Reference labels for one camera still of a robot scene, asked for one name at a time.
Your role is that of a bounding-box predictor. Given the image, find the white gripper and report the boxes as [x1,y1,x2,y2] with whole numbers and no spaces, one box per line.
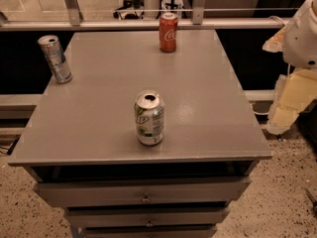
[263,0,317,135]

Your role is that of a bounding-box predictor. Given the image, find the silver blue redbull can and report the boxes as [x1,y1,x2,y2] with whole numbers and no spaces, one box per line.
[38,35,72,83]

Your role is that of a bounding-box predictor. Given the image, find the red coca-cola can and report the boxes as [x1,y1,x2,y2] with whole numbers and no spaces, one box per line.
[158,12,178,53]

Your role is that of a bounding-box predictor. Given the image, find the green white 7up can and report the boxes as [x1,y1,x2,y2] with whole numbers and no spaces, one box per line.
[134,90,164,146]

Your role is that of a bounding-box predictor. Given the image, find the top grey drawer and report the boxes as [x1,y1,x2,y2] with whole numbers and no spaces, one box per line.
[34,177,251,207]

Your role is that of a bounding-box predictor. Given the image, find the grey drawer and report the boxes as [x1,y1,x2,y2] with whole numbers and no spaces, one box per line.
[65,205,229,228]
[34,177,251,207]
[83,225,217,238]

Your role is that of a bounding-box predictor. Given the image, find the black office chair base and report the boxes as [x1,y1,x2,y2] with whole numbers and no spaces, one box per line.
[113,0,144,20]

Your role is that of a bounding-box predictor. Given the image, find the middle grey drawer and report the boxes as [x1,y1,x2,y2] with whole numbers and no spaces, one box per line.
[65,205,229,228]

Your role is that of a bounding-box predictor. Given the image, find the grey drawer cabinet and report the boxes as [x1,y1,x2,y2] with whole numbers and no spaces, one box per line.
[11,30,270,238]

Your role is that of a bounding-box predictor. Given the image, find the bottom grey drawer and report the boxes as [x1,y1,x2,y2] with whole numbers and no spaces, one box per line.
[83,225,217,238]

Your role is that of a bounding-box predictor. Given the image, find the metal railing frame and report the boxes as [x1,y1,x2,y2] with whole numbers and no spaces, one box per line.
[0,0,305,31]

